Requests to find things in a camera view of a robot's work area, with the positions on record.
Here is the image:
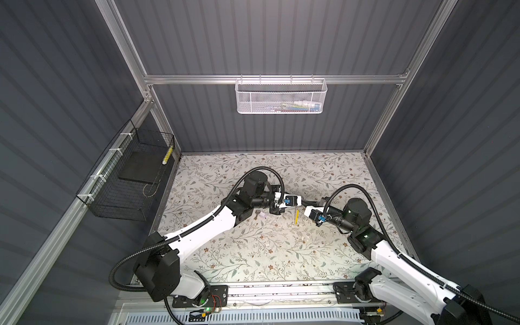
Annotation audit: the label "black pad in basket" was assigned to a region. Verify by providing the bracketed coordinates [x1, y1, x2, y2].
[118, 152, 166, 184]

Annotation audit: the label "aluminium frame crossbar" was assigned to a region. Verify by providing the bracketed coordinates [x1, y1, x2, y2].
[144, 74, 407, 85]

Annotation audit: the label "aluminium mounting rail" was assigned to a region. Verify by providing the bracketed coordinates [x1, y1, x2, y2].
[117, 279, 448, 310]

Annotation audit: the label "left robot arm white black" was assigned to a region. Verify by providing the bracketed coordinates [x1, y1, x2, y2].
[134, 167, 302, 304]

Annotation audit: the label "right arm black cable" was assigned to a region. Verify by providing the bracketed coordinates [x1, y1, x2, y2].
[322, 183, 520, 324]

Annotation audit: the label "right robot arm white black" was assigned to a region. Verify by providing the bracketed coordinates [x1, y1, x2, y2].
[304, 198, 492, 324]

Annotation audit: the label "items inside white basket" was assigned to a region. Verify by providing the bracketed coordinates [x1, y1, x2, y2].
[265, 101, 322, 114]

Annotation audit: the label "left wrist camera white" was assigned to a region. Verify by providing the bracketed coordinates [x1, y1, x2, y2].
[274, 192, 302, 207]

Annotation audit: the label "white wire mesh basket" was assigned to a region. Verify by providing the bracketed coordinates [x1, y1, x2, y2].
[234, 82, 328, 115]

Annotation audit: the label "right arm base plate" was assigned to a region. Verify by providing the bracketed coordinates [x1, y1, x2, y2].
[333, 281, 363, 304]

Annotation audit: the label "brass key purple tag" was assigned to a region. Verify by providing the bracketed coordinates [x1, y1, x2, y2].
[254, 210, 268, 220]

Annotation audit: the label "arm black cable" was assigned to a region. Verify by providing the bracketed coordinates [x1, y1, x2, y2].
[322, 183, 520, 324]
[108, 166, 285, 293]

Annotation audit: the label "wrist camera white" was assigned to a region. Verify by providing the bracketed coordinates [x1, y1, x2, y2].
[306, 210, 328, 227]
[274, 192, 302, 207]

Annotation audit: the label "white slotted cable duct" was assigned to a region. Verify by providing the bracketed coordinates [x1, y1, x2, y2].
[121, 309, 366, 325]

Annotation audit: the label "yellow marker in basket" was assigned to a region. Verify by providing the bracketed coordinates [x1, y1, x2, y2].
[162, 146, 173, 165]

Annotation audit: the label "black wire basket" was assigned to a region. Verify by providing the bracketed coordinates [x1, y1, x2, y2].
[77, 121, 176, 222]

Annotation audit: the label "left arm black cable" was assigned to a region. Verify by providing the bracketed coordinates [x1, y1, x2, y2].
[108, 166, 285, 293]

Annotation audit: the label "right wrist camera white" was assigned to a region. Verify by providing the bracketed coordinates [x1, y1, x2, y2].
[306, 210, 328, 227]

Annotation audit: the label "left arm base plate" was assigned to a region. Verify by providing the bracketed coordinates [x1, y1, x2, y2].
[171, 284, 229, 308]

